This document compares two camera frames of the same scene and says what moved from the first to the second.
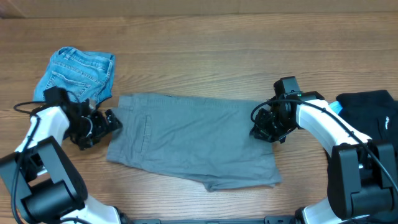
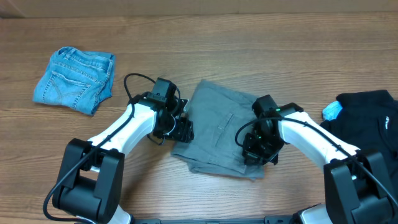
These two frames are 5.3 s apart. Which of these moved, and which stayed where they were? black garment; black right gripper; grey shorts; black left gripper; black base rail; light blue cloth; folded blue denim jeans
Moved: black right gripper; grey shorts; black left gripper
Stayed: black garment; light blue cloth; folded blue denim jeans; black base rail
